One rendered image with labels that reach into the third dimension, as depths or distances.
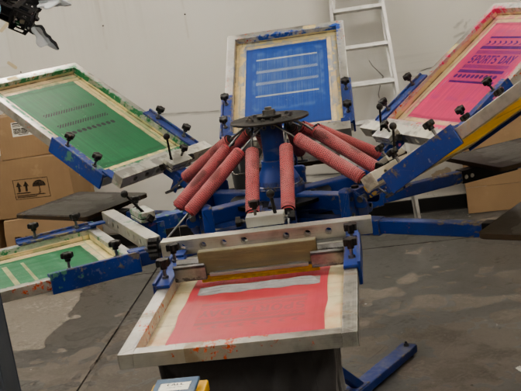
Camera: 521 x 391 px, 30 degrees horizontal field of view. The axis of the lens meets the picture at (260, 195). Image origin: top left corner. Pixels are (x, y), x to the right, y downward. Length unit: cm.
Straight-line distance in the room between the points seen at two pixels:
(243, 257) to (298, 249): 16
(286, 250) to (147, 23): 436
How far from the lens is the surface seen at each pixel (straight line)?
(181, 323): 263
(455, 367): 451
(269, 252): 286
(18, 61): 732
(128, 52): 708
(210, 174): 361
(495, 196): 696
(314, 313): 254
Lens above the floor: 182
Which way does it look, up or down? 13 degrees down
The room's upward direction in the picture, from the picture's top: 8 degrees counter-clockwise
